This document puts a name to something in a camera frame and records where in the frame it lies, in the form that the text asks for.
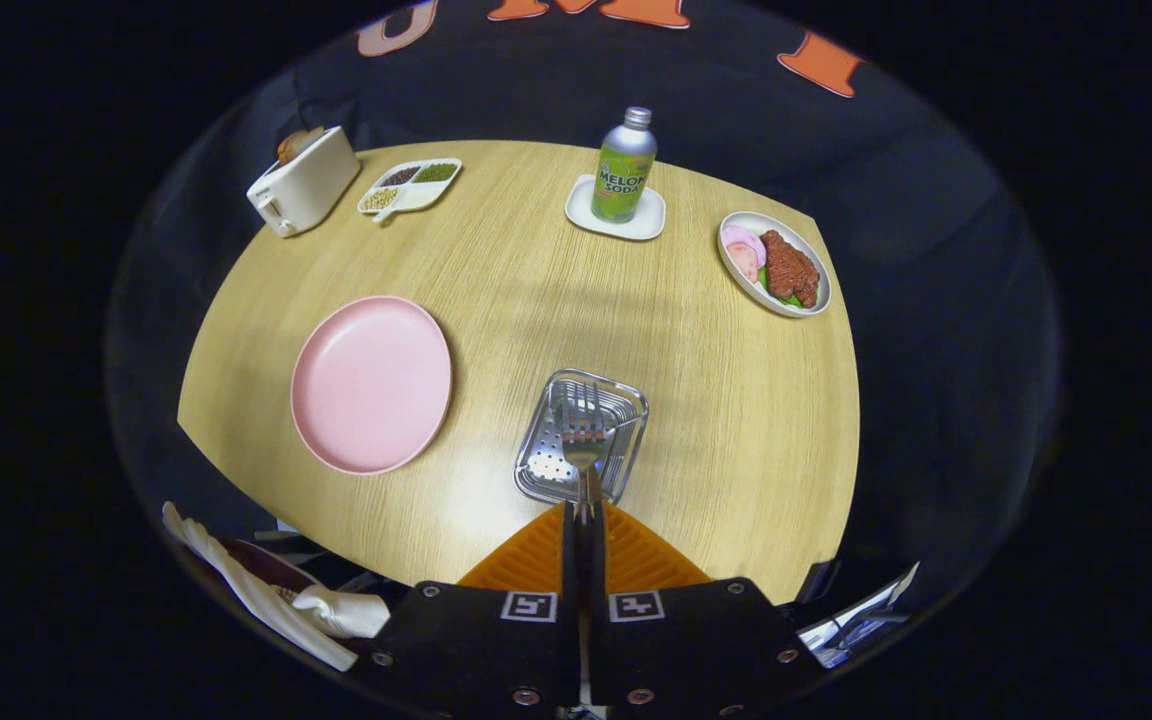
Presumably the white toaster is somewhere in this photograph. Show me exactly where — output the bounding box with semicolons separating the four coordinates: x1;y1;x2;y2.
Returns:
246;126;361;238

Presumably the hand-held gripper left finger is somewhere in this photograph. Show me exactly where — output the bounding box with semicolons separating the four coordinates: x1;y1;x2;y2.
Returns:
351;500;582;720

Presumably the white oval plate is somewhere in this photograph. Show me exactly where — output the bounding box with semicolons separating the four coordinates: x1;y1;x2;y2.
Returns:
717;211;832;319

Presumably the white divided snack tray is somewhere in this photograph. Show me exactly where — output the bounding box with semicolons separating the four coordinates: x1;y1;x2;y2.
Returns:
357;158;463;223

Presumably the green label soda bottle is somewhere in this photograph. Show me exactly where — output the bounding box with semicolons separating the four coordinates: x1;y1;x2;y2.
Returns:
591;106;658;225

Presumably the white cloth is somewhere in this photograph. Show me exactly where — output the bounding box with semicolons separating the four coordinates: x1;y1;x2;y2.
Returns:
161;500;392;673

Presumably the metal cutlery basket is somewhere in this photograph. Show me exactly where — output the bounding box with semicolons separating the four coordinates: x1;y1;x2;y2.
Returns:
513;368;650;506

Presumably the white square coaster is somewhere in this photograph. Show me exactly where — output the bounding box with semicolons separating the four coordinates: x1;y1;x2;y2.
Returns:
564;174;667;242

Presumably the stack of papers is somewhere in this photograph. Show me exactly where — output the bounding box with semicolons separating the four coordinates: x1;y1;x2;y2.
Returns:
798;562;922;669

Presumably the red meat piece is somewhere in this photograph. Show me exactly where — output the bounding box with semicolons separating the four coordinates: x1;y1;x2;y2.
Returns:
760;230;822;309

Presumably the pink round plate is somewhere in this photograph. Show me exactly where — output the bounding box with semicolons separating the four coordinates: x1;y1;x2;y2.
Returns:
290;295;454;476

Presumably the pink sliced onion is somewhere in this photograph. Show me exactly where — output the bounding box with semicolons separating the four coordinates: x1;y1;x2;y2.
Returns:
722;226;767;283

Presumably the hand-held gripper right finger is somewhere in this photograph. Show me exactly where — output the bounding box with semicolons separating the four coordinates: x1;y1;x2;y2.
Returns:
591;500;827;720

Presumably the fork with wooden handle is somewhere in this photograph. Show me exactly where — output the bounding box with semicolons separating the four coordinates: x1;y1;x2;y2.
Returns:
554;380;607;601

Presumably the black backdrop cloth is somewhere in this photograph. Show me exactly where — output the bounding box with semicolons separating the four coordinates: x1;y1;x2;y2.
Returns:
106;0;1062;641

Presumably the dark red item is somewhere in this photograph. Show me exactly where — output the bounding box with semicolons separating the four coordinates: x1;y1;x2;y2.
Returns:
221;538;322;596

